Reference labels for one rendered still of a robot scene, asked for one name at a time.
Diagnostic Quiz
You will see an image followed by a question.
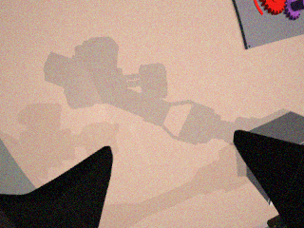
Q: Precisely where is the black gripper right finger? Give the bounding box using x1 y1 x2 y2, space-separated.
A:
233 129 304 228

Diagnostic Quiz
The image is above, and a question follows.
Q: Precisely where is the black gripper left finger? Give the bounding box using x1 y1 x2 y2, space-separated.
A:
0 145 114 228

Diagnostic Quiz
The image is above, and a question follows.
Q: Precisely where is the red gear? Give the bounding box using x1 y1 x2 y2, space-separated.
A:
259 0 286 15

